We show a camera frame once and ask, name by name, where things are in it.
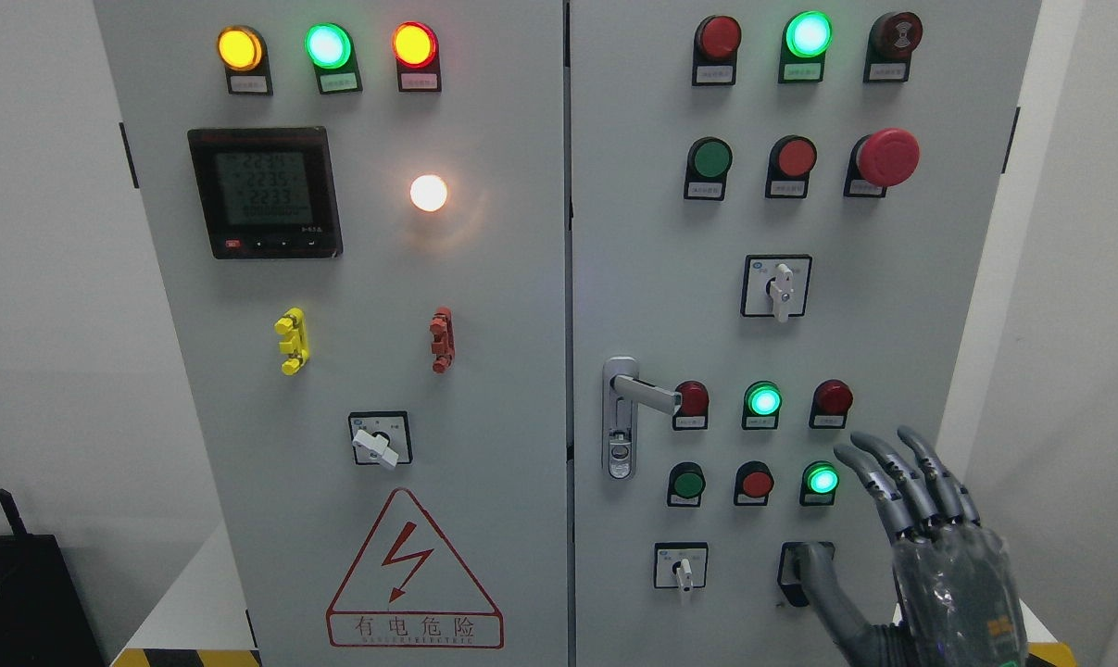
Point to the red electrical warning sticker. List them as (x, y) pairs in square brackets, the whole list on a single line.
[(409, 588)]

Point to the white rotary switch upper right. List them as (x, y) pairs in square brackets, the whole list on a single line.
[(775, 286)]

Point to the red push button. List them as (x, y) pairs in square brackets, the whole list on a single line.
[(753, 484), (791, 160)]

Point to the red push button lower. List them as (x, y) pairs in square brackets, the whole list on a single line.
[(753, 484)]

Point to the red terminal clip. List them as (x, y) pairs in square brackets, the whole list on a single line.
[(443, 345)]

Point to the lit green button lower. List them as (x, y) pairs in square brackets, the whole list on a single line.
[(819, 481)]

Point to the black digital power meter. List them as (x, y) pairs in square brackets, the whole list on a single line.
[(267, 193)]

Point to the green push button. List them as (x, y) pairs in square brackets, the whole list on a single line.
[(706, 169), (686, 483)]

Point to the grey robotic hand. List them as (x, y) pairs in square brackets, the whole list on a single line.
[(957, 596)]

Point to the red emergency stop button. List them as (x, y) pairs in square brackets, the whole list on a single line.
[(880, 160)]

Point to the red push button upper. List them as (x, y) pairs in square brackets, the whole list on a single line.
[(791, 160)]

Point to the silver door handle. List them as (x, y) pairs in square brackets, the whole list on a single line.
[(622, 392)]

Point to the green indicator light middle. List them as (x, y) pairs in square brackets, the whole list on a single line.
[(761, 406)]

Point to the white rotary switch lower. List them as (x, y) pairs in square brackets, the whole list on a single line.
[(680, 566)]

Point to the left door rotary switch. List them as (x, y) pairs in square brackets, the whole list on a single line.
[(381, 438)]

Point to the dark red buzzer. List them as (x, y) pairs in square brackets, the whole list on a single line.
[(892, 39)]

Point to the white rotary switch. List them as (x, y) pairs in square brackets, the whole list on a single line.
[(680, 566), (775, 286)]

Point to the dark red indicator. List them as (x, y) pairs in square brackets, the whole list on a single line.
[(716, 43), (831, 405), (694, 411)]

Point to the green indicator light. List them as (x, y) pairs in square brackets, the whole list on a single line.
[(761, 406), (331, 52), (806, 38)]

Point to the green indicator light top right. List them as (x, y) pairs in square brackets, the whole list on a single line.
[(806, 38)]

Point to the green push button lower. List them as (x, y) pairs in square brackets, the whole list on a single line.
[(686, 483)]

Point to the green push button upper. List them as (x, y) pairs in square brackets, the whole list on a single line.
[(706, 169)]

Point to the white glowing indicator light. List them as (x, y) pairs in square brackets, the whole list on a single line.
[(428, 192)]

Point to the yellow indicator light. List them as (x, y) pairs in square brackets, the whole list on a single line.
[(244, 56)]

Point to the dark red indicator middle right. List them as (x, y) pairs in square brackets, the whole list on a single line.
[(831, 405)]

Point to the black rotary knob switch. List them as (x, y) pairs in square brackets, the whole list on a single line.
[(788, 567)]

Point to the black box with antenna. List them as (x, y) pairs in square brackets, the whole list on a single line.
[(42, 622)]

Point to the dark red indicator middle left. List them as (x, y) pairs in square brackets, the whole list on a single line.
[(694, 411)]

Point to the red-orange indicator light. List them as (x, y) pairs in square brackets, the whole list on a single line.
[(417, 60)]

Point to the grey electrical cabinet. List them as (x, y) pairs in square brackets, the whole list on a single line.
[(562, 132)]

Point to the green indicator light top left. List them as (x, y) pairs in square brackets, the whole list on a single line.
[(331, 52)]

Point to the yellow terminal clip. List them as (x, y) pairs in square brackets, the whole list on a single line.
[(292, 329)]

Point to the dark red indicator top right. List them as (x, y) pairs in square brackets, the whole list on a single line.
[(716, 43)]

